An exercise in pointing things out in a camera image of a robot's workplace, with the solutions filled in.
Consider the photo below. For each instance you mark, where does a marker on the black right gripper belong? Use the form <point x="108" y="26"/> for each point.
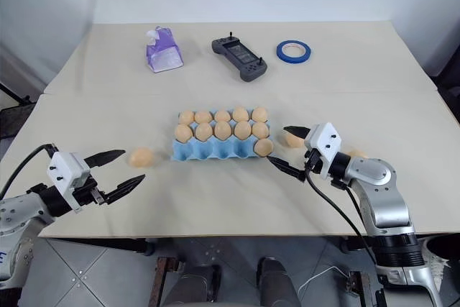
<point x="313" y="162"/>

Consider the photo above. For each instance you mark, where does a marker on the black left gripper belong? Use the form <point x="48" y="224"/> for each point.
<point x="86" y="193"/>

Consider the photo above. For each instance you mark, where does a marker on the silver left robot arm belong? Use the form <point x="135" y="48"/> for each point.
<point x="14" y="210"/>

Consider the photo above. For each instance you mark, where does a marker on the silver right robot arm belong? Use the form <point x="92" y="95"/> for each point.
<point x="388" y="206"/>

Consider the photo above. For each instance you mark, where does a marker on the blue egg carton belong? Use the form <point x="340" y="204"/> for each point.
<point x="212" y="150"/>

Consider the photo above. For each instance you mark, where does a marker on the tan egg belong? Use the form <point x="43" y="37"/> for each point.
<point x="204" y="132"/>
<point x="203" y="116"/>
<point x="142" y="157"/>
<point x="260" y="129"/>
<point x="187" y="117"/>
<point x="183" y="133"/>
<point x="259" y="114"/>
<point x="294" y="141"/>
<point x="263" y="147"/>
<point x="242" y="129"/>
<point x="240" y="114"/>
<point x="355" y="154"/>
<point x="223" y="131"/>
<point x="222" y="115"/>

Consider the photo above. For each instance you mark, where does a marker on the blue tape roll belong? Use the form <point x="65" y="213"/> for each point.
<point x="284" y="53"/>

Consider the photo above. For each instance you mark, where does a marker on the grey handheld controller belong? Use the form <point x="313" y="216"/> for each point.
<point x="239" y="55"/>

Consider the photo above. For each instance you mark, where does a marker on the black stand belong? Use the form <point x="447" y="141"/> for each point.
<point x="14" y="105"/>

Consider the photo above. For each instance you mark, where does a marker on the purple tissue pack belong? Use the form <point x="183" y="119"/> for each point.
<point x="163" y="51"/>

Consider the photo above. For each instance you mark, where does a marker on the dark rounded shape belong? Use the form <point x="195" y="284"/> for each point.
<point x="276" y="282"/>

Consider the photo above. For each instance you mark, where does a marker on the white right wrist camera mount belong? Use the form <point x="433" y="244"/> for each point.
<point x="323" y="139"/>

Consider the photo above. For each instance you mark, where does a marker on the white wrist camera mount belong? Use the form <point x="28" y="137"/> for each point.
<point x="323" y="139"/>
<point x="66" y="170"/>

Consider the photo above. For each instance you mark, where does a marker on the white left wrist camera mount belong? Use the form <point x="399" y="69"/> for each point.
<point x="66" y="170"/>

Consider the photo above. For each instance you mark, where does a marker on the rusty metal bracket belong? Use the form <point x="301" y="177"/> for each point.
<point x="359" y="289"/>
<point x="163" y="278"/>

